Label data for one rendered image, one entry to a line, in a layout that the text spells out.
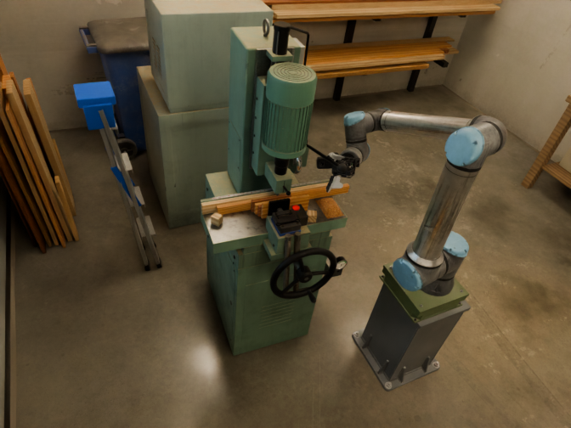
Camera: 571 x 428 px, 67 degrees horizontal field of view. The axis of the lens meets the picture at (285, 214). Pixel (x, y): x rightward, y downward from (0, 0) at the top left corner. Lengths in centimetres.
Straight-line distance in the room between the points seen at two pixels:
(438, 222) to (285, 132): 65
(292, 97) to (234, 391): 150
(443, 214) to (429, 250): 18
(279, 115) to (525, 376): 206
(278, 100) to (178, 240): 167
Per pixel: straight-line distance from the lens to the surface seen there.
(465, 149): 150
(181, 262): 285
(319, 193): 196
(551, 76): 490
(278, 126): 159
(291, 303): 222
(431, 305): 206
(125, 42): 328
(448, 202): 162
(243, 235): 174
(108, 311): 269
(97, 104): 214
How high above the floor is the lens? 214
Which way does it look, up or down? 42 degrees down
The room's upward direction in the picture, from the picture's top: 8 degrees clockwise
